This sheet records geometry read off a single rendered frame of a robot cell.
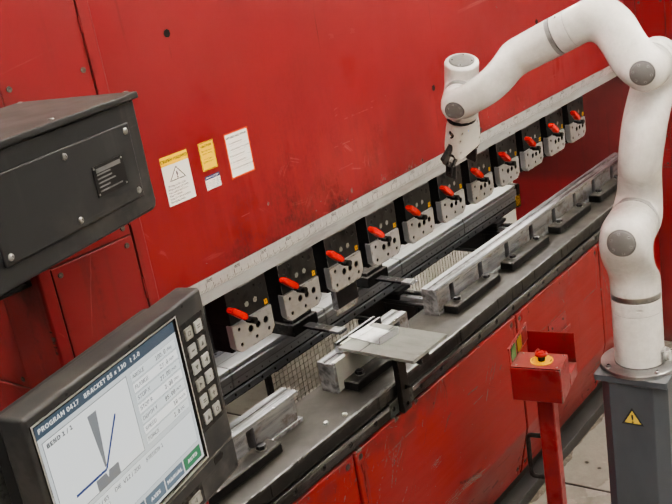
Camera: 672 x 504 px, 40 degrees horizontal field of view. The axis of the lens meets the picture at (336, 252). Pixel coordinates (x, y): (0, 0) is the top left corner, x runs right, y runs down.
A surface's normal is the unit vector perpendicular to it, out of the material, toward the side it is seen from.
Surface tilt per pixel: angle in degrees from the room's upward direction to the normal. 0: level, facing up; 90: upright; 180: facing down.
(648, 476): 90
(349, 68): 90
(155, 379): 90
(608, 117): 90
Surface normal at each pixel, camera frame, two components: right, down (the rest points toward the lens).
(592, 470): -0.16, -0.93
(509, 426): 0.78, 0.08
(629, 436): -0.55, 0.36
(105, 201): 0.90, -0.01
